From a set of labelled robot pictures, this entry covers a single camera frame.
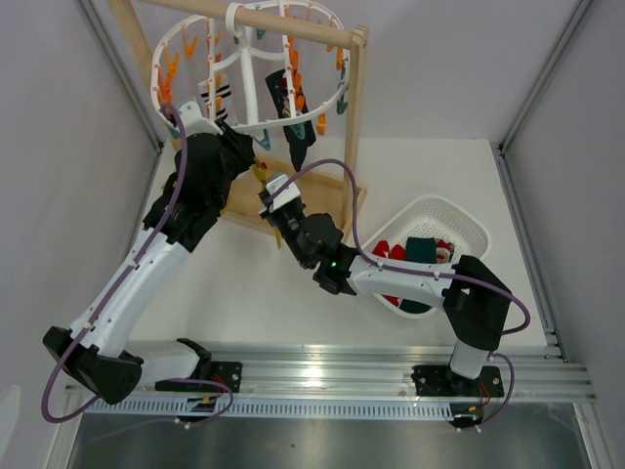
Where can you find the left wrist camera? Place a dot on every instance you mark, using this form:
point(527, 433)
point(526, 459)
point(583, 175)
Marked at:
point(195, 123)

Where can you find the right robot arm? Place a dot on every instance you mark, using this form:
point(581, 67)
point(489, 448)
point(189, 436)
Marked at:
point(474, 300)

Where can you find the white striped sock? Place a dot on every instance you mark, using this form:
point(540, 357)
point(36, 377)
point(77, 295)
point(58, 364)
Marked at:
point(216, 96)

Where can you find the white perforated plastic basket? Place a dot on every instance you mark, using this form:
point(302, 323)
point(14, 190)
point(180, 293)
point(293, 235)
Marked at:
point(455, 230)

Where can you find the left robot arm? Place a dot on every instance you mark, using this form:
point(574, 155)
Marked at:
point(93, 349)

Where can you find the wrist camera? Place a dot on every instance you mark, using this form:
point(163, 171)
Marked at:
point(278, 192)
point(195, 123)

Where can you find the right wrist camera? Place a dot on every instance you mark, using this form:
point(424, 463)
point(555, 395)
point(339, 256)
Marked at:
point(278, 192)

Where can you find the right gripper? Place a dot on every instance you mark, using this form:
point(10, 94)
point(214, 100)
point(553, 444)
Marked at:
point(269, 218)

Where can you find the dark teal sock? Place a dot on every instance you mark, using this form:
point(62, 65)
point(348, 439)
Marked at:
point(418, 250)

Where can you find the white round clip hanger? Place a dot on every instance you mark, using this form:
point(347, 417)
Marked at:
point(264, 30)

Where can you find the teal clothespin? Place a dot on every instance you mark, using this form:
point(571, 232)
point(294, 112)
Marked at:
point(264, 142)

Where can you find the red sock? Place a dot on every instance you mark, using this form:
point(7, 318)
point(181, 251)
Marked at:
point(397, 252)

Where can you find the aluminium mounting rail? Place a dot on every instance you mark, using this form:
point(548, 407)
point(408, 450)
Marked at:
point(343, 384)

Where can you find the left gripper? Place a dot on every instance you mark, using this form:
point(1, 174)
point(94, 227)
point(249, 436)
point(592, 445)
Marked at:
point(240, 145)

